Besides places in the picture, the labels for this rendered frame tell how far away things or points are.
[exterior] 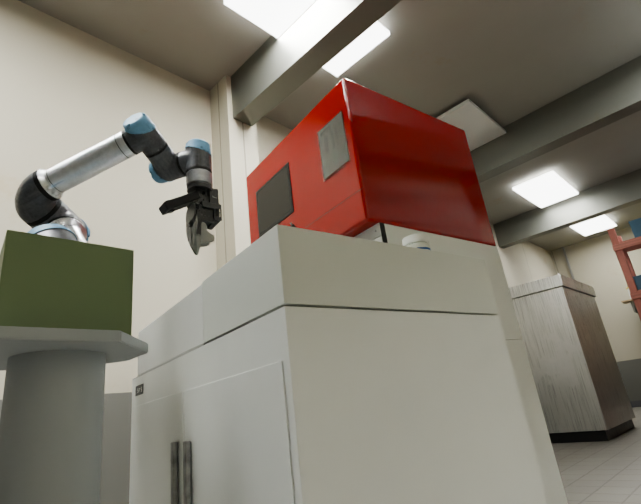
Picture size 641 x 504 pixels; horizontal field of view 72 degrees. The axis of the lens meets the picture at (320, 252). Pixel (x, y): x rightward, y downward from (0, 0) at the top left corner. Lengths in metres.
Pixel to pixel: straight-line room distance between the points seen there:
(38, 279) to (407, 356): 0.69
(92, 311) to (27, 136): 2.58
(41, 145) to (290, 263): 2.80
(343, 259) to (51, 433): 0.57
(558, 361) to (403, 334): 5.08
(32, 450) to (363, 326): 0.58
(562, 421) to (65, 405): 5.53
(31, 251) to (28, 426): 0.30
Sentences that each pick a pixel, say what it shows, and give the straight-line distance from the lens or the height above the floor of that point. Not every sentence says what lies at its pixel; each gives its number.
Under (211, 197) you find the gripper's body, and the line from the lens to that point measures 1.34.
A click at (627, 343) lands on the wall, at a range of 11.20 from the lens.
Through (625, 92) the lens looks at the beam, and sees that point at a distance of 5.56.
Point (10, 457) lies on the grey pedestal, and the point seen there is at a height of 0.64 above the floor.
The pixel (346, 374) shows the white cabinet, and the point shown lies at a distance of 0.78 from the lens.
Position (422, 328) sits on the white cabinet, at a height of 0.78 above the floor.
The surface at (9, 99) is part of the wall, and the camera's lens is 3.55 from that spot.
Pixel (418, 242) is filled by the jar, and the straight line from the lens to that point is 1.19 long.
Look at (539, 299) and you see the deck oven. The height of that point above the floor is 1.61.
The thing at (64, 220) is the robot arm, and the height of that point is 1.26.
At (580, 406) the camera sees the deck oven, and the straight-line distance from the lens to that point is 5.91.
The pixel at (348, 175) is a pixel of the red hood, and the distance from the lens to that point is 1.59.
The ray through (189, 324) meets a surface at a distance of 1.13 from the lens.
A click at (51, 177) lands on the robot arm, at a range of 1.47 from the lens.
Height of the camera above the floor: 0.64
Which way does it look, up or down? 20 degrees up
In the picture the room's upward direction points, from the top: 7 degrees counter-clockwise
